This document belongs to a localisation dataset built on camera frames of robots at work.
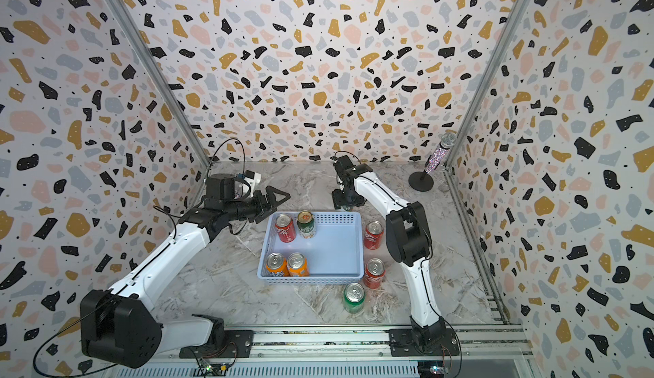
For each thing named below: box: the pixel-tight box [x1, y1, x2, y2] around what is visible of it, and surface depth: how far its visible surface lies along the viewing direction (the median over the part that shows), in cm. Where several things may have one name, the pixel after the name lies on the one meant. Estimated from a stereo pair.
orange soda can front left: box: [265, 252, 289, 277], surface depth 81 cm
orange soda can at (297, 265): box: [286, 252, 310, 277], surface depth 81 cm
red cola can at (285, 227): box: [274, 212, 298, 244], surface depth 91 cm
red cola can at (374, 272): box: [363, 257, 386, 290], surface depth 80 cm
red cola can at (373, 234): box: [364, 219, 385, 251], surface depth 89 cm
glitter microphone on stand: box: [407, 131, 458, 192], surface depth 116 cm
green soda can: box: [343, 281, 366, 315], surface depth 75 cm
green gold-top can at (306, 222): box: [296, 209, 317, 240], surface depth 92 cm
